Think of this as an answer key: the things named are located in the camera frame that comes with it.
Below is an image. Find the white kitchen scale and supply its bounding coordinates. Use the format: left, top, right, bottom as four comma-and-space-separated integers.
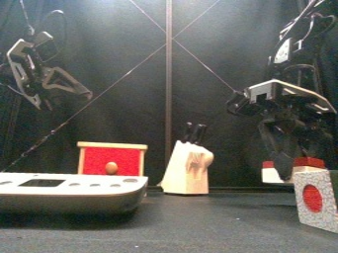
0, 171, 151, 215

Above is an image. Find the thin diagonal brace wire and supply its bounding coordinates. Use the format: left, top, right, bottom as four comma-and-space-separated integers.
0, 0, 222, 174
128, 0, 238, 93

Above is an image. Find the speckled sushi roll red centre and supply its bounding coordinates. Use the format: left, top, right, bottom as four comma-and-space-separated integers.
291, 168, 338, 234

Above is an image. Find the salmon sushi toy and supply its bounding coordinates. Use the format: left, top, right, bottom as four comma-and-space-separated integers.
262, 156, 330, 185

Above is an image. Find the wooden toy knife block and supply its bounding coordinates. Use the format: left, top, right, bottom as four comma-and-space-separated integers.
160, 139, 216, 196

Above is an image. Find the vertical metal frame pole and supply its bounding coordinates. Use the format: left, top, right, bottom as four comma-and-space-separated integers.
164, 0, 174, 160

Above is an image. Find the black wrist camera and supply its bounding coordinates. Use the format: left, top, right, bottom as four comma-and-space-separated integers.
224, 90, 257, 118

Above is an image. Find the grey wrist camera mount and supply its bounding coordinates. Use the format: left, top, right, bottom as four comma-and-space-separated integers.
243, 78, 338, 115

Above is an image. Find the wooden cabinet red door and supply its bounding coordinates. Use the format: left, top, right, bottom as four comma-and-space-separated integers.
75, 140, 150, 178

